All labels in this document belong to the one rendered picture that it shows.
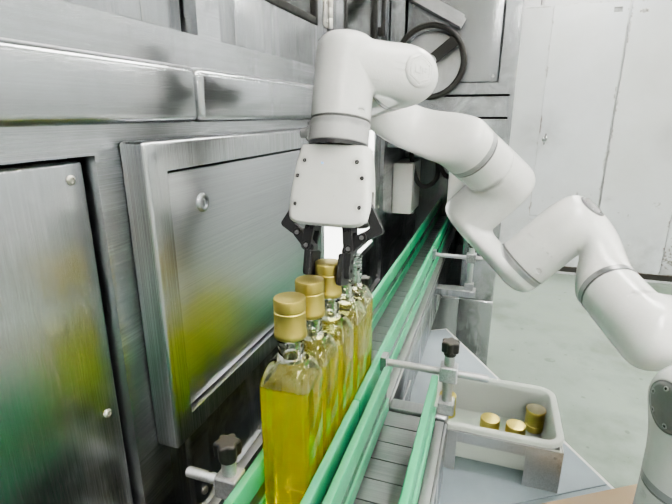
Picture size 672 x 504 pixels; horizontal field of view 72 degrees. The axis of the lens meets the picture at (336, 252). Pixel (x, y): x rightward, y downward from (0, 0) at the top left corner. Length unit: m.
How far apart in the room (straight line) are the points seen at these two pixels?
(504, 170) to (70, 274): 0.57
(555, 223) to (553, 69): 3.56
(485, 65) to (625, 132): 2.92
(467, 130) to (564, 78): 3.60
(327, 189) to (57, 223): 0.28
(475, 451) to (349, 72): 0.64
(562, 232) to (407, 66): 0.34
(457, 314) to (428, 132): 1.02
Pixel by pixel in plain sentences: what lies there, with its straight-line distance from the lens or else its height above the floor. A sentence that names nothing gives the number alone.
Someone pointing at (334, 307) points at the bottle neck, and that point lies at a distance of 0.59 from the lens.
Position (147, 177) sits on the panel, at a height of 1.29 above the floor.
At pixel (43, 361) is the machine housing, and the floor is 1.14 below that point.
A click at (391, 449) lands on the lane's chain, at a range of 0.73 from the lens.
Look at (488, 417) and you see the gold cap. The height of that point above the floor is 0.81.
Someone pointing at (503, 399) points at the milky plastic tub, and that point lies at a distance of 1.01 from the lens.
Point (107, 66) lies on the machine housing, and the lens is 0.46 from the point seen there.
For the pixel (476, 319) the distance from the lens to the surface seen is 1.65.
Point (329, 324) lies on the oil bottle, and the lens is 0.59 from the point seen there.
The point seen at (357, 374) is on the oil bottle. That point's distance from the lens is 0.68.
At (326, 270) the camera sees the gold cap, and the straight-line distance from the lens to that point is 0.57.
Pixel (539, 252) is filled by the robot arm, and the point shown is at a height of 1.14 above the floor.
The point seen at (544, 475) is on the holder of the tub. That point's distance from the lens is 0.91.
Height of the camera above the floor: 1.34
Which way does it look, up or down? 17 degrees down
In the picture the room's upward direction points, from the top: straight up
